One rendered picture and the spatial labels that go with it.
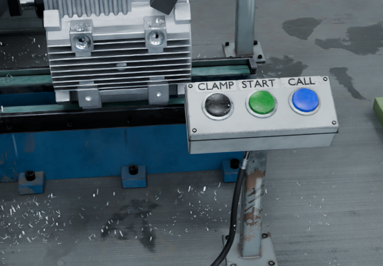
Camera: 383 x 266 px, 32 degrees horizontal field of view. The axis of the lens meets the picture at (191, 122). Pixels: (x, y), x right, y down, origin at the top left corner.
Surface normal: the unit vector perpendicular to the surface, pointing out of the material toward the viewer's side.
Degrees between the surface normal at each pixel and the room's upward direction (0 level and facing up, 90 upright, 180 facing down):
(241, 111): 26
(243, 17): 90
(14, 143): 90
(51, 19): 45
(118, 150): 90
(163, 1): 90
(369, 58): 0
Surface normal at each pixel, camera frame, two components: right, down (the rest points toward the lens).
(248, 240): 0.08, 0.58
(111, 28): -0.01, -0.81
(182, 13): 0.06, -0.17
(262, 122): 0.03, -0.47
